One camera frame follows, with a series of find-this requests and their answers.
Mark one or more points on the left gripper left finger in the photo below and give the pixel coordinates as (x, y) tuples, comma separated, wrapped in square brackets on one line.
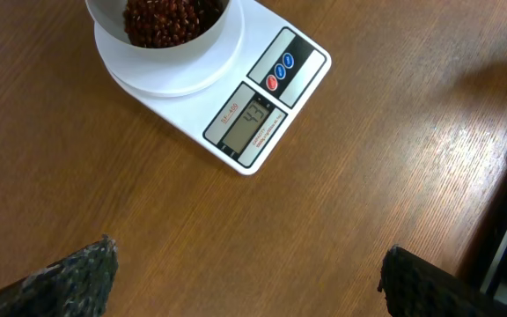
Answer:
[(77, 285)]

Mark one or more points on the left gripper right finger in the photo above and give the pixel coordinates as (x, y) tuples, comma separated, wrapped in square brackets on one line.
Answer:
[(414, 287)]

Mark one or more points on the white digital kitchen scale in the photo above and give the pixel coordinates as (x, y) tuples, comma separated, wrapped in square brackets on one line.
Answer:
[(238, 98)]

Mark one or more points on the red beans in bowl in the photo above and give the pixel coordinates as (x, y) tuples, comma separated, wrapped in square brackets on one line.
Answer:
[(168, 23)]

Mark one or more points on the white round bowl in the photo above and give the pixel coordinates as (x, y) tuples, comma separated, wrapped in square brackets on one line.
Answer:
[(107, 16)]

